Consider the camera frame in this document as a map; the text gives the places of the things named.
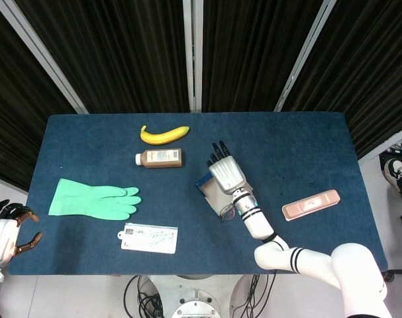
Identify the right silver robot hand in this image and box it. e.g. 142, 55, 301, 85
205, 140, 248, 195

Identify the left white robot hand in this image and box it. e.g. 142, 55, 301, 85
0, 199, 44, 268

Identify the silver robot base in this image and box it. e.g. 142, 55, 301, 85
139, 274, 251, 318

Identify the pink plastic case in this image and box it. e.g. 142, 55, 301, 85
281, 189, 342, 222

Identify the blue felt table cover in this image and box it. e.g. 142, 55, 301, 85
7, 111, 389, 276

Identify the brown drink bottle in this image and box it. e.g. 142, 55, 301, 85
134, 148, 183, 169

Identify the yellow banana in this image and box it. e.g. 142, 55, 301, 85
140, 125, 191, 145

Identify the green rubber glove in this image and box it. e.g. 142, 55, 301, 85
48, 178, 142, 221

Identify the white zip pouch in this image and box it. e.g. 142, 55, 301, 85
117, 222, 179, 255

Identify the dark pleated curtain panel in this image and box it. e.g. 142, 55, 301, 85
282, 0, 402, 160
200, 0, 325, 113
15, 0, 191, 115
0, 0, 79, 192

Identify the black and white sneaker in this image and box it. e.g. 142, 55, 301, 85
384, 158, 402, 201

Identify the black cable bundle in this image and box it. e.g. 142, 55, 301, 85
230, 273, 277, 318
123, 274, 164, 318

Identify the white partition post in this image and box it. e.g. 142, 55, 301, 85
182, 0, 204, 113
0, 0, 89, 115
274, 0, 337, 113

